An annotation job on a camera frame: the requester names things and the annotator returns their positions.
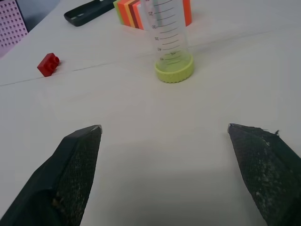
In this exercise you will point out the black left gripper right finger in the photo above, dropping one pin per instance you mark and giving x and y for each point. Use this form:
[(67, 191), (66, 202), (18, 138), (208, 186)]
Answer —
[(268, 174)]

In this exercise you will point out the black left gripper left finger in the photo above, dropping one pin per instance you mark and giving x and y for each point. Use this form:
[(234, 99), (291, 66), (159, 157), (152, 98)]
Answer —
[(58, 179)]

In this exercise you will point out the red toy building brick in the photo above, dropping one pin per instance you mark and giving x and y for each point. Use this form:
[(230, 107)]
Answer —
[(48, 64)]

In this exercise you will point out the clear tube with green cap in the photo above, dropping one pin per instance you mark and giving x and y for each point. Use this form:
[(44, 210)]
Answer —
[(172, 47)]

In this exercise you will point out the pink perforated board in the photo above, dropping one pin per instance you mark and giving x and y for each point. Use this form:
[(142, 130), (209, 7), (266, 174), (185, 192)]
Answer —
[(10, 26)]

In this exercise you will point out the black flat tray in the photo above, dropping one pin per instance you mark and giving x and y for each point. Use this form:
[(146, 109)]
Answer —
[(89, 11)]

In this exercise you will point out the stack of coloured blocks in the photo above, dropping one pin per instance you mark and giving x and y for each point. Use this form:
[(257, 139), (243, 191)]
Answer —
[(131, 13)]

